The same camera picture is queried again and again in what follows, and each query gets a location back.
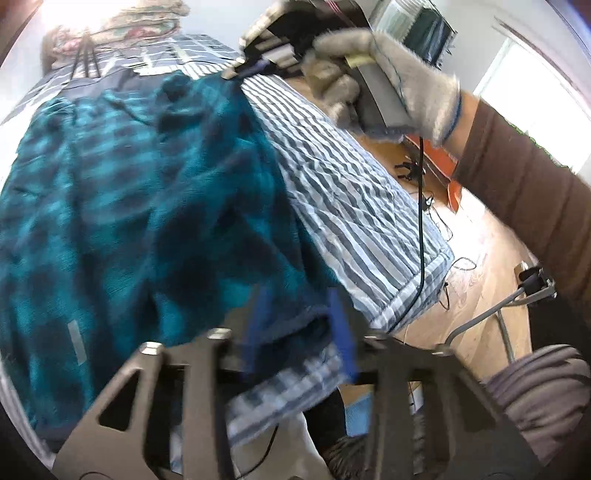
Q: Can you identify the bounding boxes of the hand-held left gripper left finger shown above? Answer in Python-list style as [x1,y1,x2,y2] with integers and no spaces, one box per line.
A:
[51,287,273,480]

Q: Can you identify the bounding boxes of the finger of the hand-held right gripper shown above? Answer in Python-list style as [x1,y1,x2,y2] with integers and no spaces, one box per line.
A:
[221,60,299,83]

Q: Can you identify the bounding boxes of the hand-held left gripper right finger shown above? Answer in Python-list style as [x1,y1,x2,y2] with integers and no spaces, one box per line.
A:
[325,288,546,480]

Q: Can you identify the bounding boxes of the teal plaid fleece jacket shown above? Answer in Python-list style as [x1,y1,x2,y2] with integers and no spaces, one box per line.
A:
[0,71,356,450]

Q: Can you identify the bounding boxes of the person's right forearm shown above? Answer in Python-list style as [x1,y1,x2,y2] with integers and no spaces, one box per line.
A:
[450,97,591,324]

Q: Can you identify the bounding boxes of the person's right hand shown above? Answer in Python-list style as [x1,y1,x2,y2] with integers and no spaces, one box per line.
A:
[301,28,462,145]

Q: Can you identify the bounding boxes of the blue checked bedsheet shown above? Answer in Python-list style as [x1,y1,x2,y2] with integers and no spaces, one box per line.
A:
[0,32,245,125]

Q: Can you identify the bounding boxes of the striped hanging towel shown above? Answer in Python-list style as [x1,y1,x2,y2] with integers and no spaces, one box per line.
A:
[374,0,416,35]

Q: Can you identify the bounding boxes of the folded floral quilt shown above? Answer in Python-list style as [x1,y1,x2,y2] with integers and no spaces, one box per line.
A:
[39,0,192,70]

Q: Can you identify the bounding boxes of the black tripod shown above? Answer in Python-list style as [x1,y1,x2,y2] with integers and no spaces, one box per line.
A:
[69,28,102,79]

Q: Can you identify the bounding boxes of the orange cloth covered table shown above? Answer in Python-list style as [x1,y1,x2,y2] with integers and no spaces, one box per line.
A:
[402,136,462,213]

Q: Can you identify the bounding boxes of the grey ribbed garment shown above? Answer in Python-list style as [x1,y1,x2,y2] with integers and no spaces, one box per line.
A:
[480,344,591,462]

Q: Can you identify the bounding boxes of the window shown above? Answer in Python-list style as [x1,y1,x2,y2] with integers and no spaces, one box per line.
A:
[471,18,591,171]

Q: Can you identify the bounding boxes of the grey metal tube frame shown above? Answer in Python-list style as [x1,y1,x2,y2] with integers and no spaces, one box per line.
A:
[443,263,559,365]

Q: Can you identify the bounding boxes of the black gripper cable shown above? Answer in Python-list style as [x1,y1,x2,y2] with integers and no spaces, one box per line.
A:
[388,134,428,333]

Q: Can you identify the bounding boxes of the ring light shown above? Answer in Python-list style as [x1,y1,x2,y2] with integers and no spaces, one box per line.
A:
[37,0,116,28]

